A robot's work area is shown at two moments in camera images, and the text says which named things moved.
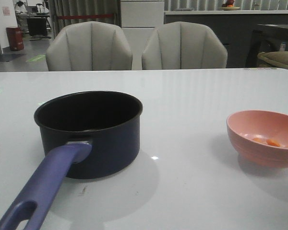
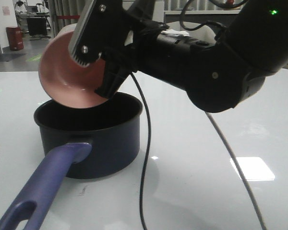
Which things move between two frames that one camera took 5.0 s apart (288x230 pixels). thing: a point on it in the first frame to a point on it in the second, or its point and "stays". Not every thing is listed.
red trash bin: x=15 y=35 stays
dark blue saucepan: x=86 y=135 stays
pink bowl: x=263 y=139 to x=68 y=80
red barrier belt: x=78 y=16 stays
